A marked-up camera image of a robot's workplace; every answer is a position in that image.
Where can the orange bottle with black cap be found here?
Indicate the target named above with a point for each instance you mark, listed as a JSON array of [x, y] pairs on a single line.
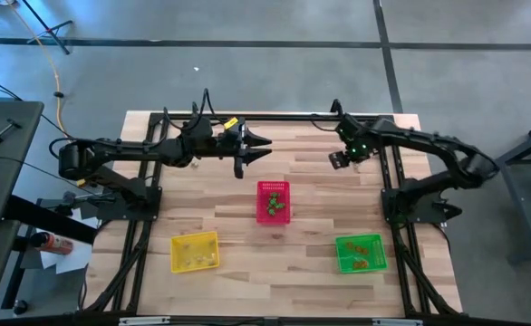
[[57, 244]]

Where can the white paper sheets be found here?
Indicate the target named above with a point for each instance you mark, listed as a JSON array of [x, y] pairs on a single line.
[[73, 260]]

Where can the yellow plastic basket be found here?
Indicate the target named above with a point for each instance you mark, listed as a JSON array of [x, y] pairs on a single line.
[[195, 271]]

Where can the green plastic basket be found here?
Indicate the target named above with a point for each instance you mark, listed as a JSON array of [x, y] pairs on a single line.
[[376, 240]]

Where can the black aluminium table frame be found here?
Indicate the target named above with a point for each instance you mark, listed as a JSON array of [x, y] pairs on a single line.
[[292, 117]]

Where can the black metal bar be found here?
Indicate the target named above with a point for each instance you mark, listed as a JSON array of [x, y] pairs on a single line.
[[48, 219]]

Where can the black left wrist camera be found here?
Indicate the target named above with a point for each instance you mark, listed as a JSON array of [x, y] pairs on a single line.
[[230, 124]]

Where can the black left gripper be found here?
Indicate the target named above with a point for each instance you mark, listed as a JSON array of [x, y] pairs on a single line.
[[220, 147]]

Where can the black tripod legs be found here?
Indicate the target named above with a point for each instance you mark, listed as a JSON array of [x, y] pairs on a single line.
[[59, 44]]

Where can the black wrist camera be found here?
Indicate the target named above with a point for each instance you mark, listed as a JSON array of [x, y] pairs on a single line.
[[348, 127], [230, 124]]

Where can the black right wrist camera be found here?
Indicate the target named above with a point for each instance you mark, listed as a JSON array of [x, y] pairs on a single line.
[[348, 127]]

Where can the grey metal cart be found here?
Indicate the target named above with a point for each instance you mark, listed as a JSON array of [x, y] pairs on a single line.
[[517, 204]]

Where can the dark grey side table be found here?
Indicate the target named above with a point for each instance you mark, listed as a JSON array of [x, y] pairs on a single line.
[[7, 158]]

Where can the red plastic basket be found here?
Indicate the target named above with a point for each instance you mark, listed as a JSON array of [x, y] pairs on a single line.
[[265, 219]]

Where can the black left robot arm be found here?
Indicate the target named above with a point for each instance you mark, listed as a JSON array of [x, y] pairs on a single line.
[[125, 149]]

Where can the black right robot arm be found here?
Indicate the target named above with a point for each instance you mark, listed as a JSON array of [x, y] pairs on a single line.
[[428, 142]]

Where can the black round caster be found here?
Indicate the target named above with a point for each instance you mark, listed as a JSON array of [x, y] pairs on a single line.
[[20, 308]]

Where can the white metal hinge plate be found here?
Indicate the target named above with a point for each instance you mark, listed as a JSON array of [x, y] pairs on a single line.
[[397, 322], [143, 321]]

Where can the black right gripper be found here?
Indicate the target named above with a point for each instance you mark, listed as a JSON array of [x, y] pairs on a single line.
[[358, 151]]

